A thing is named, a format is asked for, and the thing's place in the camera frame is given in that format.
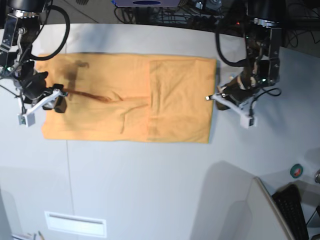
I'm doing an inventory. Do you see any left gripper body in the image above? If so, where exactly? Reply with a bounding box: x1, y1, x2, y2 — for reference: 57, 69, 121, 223
217, 73, 280, 107

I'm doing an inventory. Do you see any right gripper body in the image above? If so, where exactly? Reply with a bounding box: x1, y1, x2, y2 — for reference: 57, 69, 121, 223
12, 61, 63, 104

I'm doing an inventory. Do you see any orange t-shirt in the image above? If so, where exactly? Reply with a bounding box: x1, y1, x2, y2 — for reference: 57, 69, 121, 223
36, 53, 217, 144

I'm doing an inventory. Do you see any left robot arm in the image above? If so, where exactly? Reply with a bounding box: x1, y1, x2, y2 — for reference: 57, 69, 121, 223
206, 0, 286, 129

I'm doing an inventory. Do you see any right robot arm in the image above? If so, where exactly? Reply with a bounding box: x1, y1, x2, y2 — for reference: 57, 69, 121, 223
0, 0, 71, 127

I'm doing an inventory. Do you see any green tape roll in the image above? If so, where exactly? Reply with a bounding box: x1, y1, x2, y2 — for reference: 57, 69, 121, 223
289, 163, 304, 179

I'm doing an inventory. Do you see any silver knob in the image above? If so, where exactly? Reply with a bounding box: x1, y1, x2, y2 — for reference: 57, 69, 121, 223
314, 170, 320, 184

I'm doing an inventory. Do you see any black keyboard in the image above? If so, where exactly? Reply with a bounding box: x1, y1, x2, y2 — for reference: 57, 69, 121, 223
272, 184, 309, 240

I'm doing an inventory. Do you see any grey desk partition panel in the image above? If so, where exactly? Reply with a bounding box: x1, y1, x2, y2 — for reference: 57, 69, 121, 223
246, 177, 294, 240

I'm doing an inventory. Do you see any blue and white box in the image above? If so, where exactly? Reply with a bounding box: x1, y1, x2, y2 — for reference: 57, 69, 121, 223
111, 0, 180, 7

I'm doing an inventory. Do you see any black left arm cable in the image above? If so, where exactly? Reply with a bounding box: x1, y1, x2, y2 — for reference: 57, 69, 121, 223
215, 14, 282, 118

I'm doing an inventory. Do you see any white cable tray slot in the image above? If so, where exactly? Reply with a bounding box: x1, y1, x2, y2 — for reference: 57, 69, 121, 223
44, 211, 107, 239

